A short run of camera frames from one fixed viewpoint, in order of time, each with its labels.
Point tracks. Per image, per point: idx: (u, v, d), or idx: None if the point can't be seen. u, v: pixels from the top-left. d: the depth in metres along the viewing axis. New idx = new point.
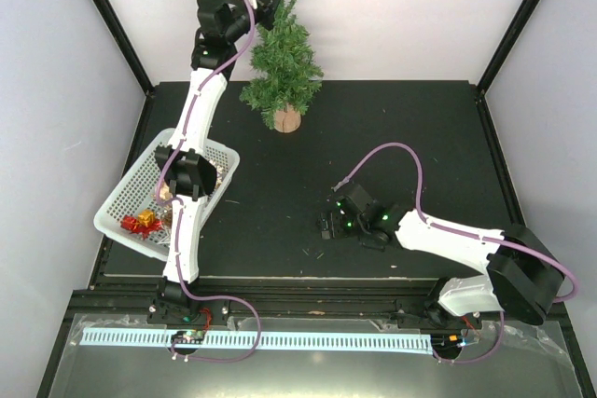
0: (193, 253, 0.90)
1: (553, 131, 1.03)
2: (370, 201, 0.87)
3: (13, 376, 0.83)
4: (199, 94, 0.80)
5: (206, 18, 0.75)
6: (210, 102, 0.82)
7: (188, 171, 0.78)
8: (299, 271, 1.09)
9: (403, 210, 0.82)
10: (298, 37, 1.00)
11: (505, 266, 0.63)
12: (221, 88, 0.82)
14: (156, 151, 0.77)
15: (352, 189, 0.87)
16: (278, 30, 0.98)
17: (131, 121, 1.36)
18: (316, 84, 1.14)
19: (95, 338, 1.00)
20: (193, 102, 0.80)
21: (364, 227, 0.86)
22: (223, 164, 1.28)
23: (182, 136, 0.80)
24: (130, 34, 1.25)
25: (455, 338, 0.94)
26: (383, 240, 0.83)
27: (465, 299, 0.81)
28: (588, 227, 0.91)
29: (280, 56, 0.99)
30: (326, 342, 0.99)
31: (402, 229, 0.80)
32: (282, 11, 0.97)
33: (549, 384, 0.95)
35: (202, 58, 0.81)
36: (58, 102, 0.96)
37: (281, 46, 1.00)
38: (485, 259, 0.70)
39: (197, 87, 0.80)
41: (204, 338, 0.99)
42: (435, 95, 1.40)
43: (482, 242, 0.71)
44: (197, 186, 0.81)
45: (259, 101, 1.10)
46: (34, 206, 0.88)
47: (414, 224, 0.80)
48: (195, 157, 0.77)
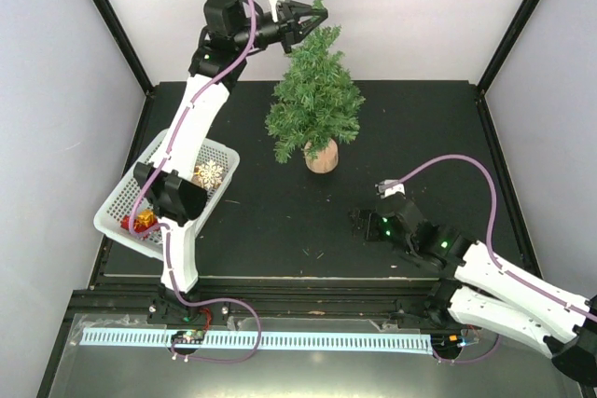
0: (188, 263, 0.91)
1: (553, 131, 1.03)
2: (422, 221, 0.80)
3: (13, 376, 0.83)
4: (191, 107, 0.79)
5: (213, 15, 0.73)
6: (202, 117, 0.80)
7: (170, 195, 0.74)
8: (300, 271, 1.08)
9: (465, 241, 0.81)
10: (326, 78, 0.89)
11: (593, 342, 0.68)
12: (218, 101, 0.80)
14: (136, 168, 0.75)
15: (403, 207, 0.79)
16: (307, 64, 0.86)
17: (131, 121, 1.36)
18: (351, 134, 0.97)
19: (95, 338, 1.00)
20: (185, 116, 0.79)
21: (415, 251, 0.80)
22: (223, 164, 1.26)
23: (167, 154, 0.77)
24: (130, 34, 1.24)
25: (455, 338, 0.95)
26: (436, 267, 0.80)
27: (489, 322, 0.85)
28: (589, 228, 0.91)
29: (300, 91, 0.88)
30: (326, 342, 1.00)
31: (466, 266, 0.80)
32: (315, 43, 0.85)
33: (549, 385, 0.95)
35: (202, 61, 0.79)
36: (58, 102, 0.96)
37: (306, 82, 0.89)
38: (571, 329, 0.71)
39: (190, 100, 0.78)
41: (204, 338, 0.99)
42: (436, 95, 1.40)
43: (566, 310, 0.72)
44: (179, 212, 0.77)
45: (276, 129, 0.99)
46: (34, 205, 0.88)
47: (480, 262, 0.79)
48: (175, 179, 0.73)
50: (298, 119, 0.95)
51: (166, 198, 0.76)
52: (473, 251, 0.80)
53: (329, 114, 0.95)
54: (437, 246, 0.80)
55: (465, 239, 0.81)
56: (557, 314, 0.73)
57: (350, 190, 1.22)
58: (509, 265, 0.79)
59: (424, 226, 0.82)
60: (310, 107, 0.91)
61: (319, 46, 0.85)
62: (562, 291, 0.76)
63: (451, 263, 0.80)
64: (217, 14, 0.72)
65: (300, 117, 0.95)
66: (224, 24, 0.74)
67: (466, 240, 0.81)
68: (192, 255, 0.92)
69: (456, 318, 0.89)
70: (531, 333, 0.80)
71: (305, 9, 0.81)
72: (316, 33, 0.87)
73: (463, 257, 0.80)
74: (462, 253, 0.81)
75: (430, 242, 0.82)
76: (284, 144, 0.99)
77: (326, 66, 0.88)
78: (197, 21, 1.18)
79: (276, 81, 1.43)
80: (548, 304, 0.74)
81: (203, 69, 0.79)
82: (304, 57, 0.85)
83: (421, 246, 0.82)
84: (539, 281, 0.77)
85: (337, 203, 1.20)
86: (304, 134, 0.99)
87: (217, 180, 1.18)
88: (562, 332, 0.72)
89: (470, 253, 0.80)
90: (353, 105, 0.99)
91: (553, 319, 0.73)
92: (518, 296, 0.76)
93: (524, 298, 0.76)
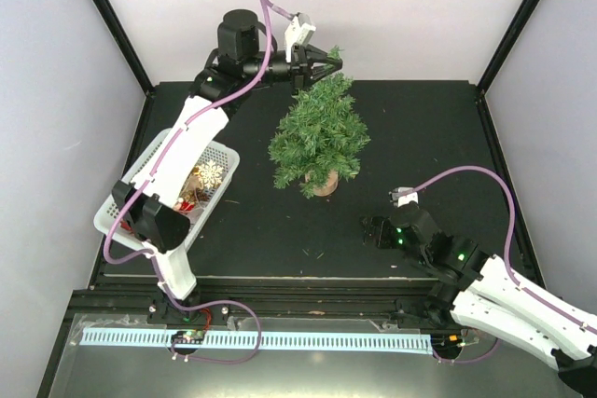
0: (179, 275, 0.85)
1: (553, 131, 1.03)
2: (437, 232, 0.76)
3: (13, 376, 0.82)
4: (185, 130, 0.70)
5: (226, 36, 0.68)
6: (195, 143, 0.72)
7: (146, 220, 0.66)
8: (300, 271, 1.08)
9: (480, 257, 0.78)
10: (331, 125, 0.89)
11: None
12: (215, 129, 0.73)
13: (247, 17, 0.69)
14: (115, 188, 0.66)
15: (418, 218, 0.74)
16: (314, 109, 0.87)
17: (131, 121, 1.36)
18: (350, 172, 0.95)
19: (95, 338, 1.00)
20: (178, 137, 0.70)
21: (431, 263, 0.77)
22: (223, 164, 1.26)
23: (149, 176, 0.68)
24: (130, 33, 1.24)
25: (455, 338, 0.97)
26: (451, 278, 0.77)
27: (493, 332, 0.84)
28: (590, 229, 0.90)
29: (303, 133, 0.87)
30: (326, 342, 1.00)
31: (483, 279, 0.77)
32: (326, 89, 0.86)
33: (548, 385, 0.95)
35: (204, 84, 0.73)
36: (57, 102, 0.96)
37: (311, 125, 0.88)
38: (585, 349, 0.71)
39: (186, 123, 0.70)
41: (204, 338, 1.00)
42: (436, 95, 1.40)
43: (581, 330, 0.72)
44: (158, 239, 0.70)
45: (278, 157, 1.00)
46: (34, 204, 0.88)
47: (497, 276, 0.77)
48: (157, 205, 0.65)
50: (299, 156, 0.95)
51: (145, 225, 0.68)
52: (489, 266, 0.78)
53: (331, 157, 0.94)
54: (451, 257, 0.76)
55: (482, 253, 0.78)
56: (573, 333, 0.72)
57: (350, 190, 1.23)
58: (526, 281, 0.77)
59: (438, 237, 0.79)
60: (312, 149, 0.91)
61: (328, 93, 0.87)
62: (576, 309, 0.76)
63: (467, 274, 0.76)
64: (231, 34, 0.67)
65: (301, 156, 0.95)
66: (236, 47, 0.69)
67: (483, 255, 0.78)
68: (183, 274, 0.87)
69: (456, 320, 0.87)
70: (537, 344, 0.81)
71: (321, 55, 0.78)
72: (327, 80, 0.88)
73: (479, 270, 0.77)
74: (477, 267, 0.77)
75: (444, 254, 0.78)
76: (284, 173, 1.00)
77: (334, 113, 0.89)
78: (196, 21, 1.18)
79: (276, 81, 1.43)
80: (563, 322, 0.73)
81: (204, 91, 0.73)
82: (312, 102, 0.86)
83: (435, 257, 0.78)
84: (553, 298, 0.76)
85: (337, 204, 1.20)
86: (304, 169, 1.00)
87: (217, 180, 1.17)
88: (575, 349, 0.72)
89: (487, 266, 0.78)
90: (357, 145, 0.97)
91: (569, 337, 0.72)
92: (534, 313, 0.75)
93: (540, 316, 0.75)
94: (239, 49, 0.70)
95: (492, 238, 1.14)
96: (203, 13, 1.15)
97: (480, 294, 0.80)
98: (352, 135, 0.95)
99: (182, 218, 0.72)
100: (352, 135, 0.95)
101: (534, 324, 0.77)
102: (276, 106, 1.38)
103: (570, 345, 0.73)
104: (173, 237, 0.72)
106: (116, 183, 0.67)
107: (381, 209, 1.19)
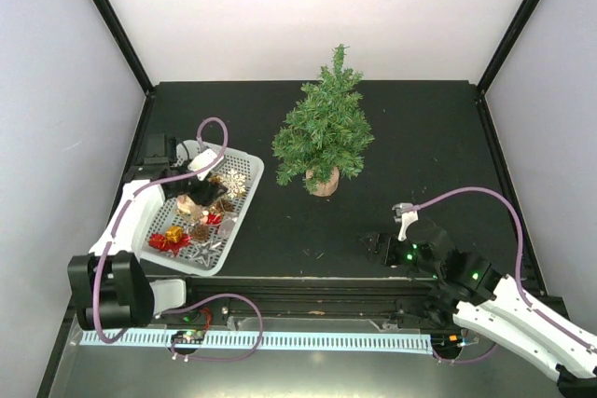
0: (171, 294, 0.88)
1: (554, 131, 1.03)
2: (451, 251, 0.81)
3: (13, 377, 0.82)
4: (132, 199, 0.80)
5: (156, 138, 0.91)
6: (144, 211, 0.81)
7: (117, 282, 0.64)
8: (300, 271, 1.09)
9: (493, 278, 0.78)
10: (339, 118, 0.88)
11: None
12: (157, 201, 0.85)
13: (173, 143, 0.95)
14: (74, 264, 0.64)
15: (436, 235, 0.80)
16: (324, 102, 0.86)
17: (131, 121, 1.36)
18: (354, 171, 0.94)
19: (94, 339, 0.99)
20: (126, 206, 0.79)
21: (443, 278, 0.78)
22: (245, 171, 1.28)
23: (110, 237, 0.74)
24: (130, 33, 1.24)
25: (454, 338, 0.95)
26: (464, 295, 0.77)
27: (492, 336, 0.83)
28: (588, 230, 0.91)
29: (312, 127, 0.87)
30: (326, 342, 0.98)
31: (496, 298, 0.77)
32: (335, 84, 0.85)
33: (548, 386, 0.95)
35: (139, 171, 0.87)
36: (58, 102, 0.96)
37: (318, 118, 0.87)
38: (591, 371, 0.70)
39: (132, 193, 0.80)
41: (204, 338, 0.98)
42: (436, 95, 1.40)
43: (589, 351, 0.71)
44: (129, 305, 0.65)
45: (284, 150, 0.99)
46: (34, 204, 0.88)
47: (509, 297, 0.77)
48: (125, 257, 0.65)
50: (303, 151, 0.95)
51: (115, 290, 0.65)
52: (502, 285, 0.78)
53: (336, 153, 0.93)
54: (465, 275, 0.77)
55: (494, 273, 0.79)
56: (580, 354, 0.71)
57: (350, 190, 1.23)
58: (538, 302, 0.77)
59: (453, 255, 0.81)
60: (319, 143, 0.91)
61: (339, 86, 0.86)
62: (583, 331, 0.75)
63: (480, 294, 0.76)
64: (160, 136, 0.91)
65: (306, 150, 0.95)
66: (164, 145, 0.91)
67: (495, 275, 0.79)
68: (171, 299, 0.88)
69: (457, 322, 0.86)
70: (539, 356, 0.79)
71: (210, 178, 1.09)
72: (337, 75, 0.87)
73: (492, 291, 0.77)
74: (491, 286, 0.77)
75: (458, 272, 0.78)
76: (288, 169, 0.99)
77: (341, 108, 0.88)
78: (196, 21, 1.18)
79: (275, 81, 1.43)
80: (571, 343, 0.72)
81: (138, 179, 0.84)
82: (322, 95, 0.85)
83: (450, 275, 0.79)
84: (562, 319, 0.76)
85: (337, 204, 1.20)
86: (308, 164, 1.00)
87: (241, 188, 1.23)
88: (580, 369, 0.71)
89: (499, 285, 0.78)
90: (361, 144, 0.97)
91: (576, 358, 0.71)
92: (542, 331, 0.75)
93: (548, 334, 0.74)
94: (164, 149, 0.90)
95: (492, 239, 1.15)
96: (203, 12, 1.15)
97: (488, 308, 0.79)
98: (358, 134, 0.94)
99: (147, 287, 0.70)
100: (358, 133, 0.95)
101: (540, 340, 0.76)
102: (276, 105, 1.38)
103: (576, 364, 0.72)
104: (143, 302, 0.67)
106: (72, 258, 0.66)
107: (381, 209, 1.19)
